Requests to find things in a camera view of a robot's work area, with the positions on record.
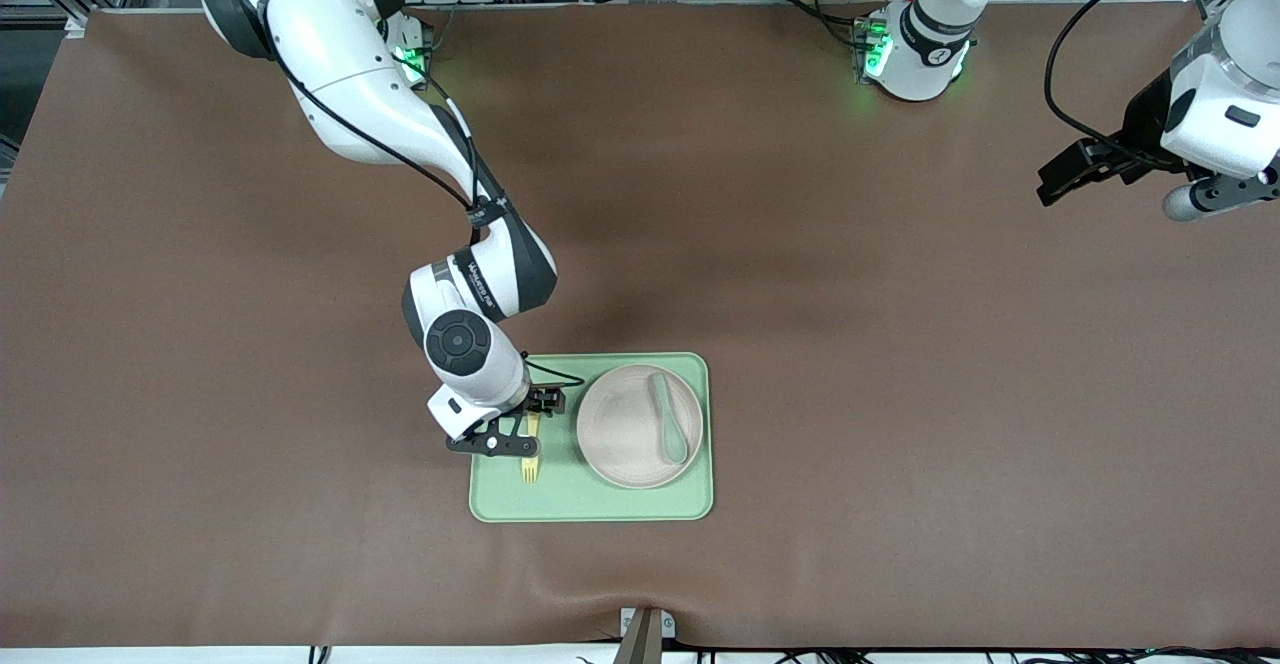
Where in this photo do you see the brown table mat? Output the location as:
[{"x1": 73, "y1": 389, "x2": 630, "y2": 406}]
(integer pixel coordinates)
[{"x1": 0, "y1": 0, "x2": 1280, "y2": 650}]

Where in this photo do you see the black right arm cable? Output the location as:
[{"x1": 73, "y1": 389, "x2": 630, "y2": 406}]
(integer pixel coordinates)
[{"x1": 258, "y1": 0, "x2": 586, "y2": 390}]

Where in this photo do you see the metal table clamp bracket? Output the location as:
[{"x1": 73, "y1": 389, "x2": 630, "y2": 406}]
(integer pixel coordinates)
[{"x1": 618, "y1": 606, "x2": 677, "y2": 664}]

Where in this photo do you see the light green rectangular tray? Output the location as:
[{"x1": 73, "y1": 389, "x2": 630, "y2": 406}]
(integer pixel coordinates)
[{"x1": 469, "y1": 351, "x2": 715, "y2": 524}]

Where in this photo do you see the green plastic spoon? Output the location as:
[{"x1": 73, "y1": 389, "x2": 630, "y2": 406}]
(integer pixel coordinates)
[{"x1": 648, "y1": 372, "x2": 690, "y2": 466}]

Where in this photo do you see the round pale plate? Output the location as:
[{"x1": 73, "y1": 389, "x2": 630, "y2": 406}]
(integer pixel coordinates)
[{"x1": 576, "y1": 364, "x2": 705, "y2": 491}]

